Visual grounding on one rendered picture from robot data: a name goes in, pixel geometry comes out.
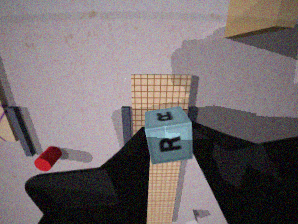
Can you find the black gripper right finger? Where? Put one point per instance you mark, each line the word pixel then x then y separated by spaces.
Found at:
pixel 239 172

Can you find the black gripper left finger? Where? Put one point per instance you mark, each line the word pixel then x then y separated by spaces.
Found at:
pixel 121 182

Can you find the teal cube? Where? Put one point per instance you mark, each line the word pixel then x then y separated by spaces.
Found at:
pixel 169 135

